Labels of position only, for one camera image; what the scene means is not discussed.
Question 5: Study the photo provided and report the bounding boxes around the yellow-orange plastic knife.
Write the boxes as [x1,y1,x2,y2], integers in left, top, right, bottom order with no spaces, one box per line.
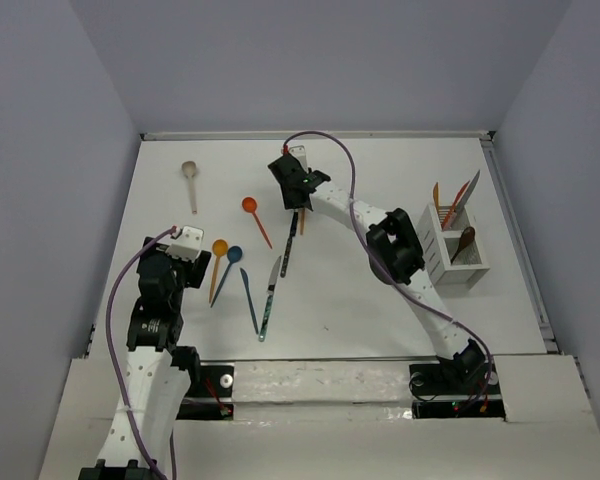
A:
[299,208,306,235]

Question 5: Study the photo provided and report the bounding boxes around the black-handle metal knife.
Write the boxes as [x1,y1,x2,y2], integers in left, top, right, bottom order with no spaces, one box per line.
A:
[280,209,300,278]

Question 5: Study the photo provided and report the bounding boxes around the pink-handle metal knife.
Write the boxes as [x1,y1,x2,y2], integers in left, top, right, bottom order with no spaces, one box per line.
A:
[445,171,480,230]

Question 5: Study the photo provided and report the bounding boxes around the orange-red plastic knife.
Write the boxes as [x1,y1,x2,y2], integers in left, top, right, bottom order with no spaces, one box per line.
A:
[441,181,470,231]

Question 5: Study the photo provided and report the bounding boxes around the dark brown wooden spoon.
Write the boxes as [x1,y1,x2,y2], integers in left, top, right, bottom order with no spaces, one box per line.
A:
[451,226,476,262]

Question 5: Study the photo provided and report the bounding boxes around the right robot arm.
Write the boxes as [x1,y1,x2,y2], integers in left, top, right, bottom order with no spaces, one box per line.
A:
[268,153,493,397]

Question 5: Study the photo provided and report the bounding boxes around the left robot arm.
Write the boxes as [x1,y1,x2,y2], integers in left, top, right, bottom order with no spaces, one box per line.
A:
[79,227,211,479]

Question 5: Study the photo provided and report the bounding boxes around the orange-red plastic spoon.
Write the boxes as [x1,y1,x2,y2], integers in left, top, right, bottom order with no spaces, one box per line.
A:
[241,196,273,249]

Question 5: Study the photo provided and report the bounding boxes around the yellow-orange plastic spoon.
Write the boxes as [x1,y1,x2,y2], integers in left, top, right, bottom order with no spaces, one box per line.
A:
[208,239,229,302]

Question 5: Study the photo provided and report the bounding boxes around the blue plastic spoon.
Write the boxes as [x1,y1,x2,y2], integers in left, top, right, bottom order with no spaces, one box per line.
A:
[211,245,243,306]

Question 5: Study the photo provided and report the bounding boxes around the teal plastic knife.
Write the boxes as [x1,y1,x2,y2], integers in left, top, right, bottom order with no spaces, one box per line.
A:
[240,267,259,335]

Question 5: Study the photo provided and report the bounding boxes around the beige plastic spoon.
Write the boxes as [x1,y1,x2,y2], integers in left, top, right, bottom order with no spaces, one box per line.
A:
[181,161,198,214]

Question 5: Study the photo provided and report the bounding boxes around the orange knife in holder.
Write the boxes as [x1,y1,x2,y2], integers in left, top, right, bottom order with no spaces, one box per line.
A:
[432,182,440,214]

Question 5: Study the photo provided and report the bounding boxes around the white two-compartment utensil holder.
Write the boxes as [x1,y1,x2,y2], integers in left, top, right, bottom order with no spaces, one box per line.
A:
[416,203,490,289]

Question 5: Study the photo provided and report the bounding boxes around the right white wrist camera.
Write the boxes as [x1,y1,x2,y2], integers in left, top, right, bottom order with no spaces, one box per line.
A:
[289,145,308,172]

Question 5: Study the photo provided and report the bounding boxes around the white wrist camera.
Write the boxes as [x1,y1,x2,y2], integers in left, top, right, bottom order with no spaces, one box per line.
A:
[289,145,308,172]
[166,226,204,262]

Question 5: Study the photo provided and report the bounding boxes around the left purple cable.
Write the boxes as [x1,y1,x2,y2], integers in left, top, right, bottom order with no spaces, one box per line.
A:
[107,225,179,480]

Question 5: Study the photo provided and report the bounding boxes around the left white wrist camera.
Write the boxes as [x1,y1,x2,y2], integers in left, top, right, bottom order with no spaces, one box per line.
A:
[166,226,204,262]

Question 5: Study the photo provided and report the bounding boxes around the patterned-handle metal knife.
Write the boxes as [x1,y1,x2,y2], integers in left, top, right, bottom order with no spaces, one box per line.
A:
[258,256,282,342]

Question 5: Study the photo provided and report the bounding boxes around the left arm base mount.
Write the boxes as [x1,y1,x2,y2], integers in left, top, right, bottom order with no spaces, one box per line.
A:
[177,363,235,421]

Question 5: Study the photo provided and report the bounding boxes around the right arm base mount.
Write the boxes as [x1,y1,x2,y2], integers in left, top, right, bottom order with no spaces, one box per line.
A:
[408,363,506,420]

